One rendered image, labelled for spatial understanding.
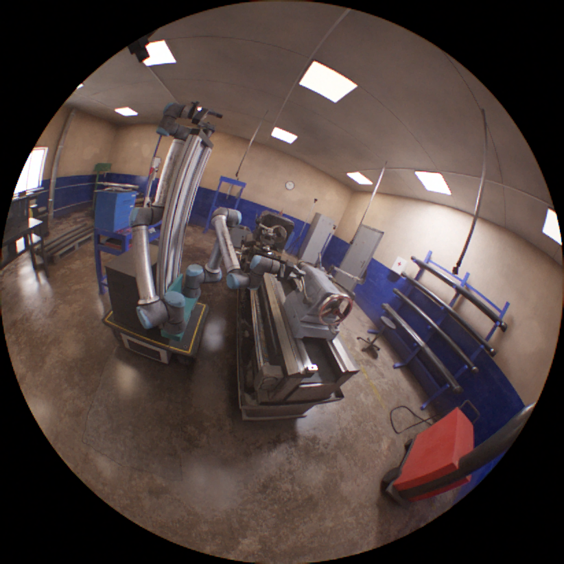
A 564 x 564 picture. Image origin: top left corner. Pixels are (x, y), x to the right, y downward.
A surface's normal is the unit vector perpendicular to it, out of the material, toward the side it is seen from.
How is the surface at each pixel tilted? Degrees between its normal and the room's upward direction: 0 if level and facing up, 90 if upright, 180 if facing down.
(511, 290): 90
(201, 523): 0
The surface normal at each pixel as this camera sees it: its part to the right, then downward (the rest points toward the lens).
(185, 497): 0.37, -0.84
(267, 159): 0.20, 0.48
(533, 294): -0.91, -0.24
